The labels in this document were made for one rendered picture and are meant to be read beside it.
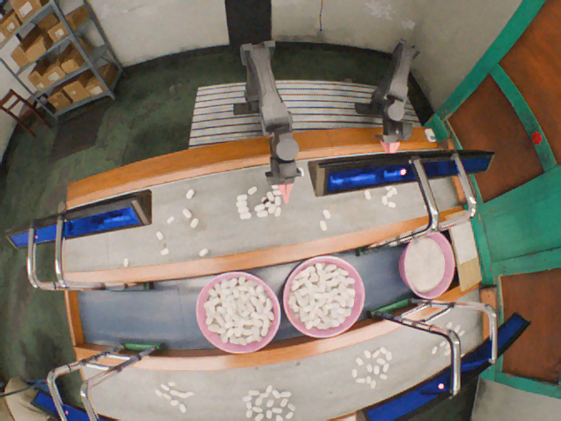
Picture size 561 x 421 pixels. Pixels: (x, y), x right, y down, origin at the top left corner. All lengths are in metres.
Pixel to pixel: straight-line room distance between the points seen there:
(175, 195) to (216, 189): 0.16
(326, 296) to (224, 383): 0.47
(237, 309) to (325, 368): 0.36
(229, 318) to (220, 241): 0.26
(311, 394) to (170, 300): 0.61
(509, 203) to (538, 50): 0.58
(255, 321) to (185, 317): 0.27
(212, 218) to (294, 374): 0.60
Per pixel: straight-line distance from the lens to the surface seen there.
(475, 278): 1.12
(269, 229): 0.74
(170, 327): 0.90
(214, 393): 0.88
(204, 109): 1.14
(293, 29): 2.64
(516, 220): 1.02
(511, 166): 1.00
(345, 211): 0.80
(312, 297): 0.75
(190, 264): 0.75
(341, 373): 0.85
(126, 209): 0.49
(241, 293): 0.74
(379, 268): 0.90
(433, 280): 0.98
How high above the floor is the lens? 1.47
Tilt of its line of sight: 73 degrees down
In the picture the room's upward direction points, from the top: 9 degrees clockwise
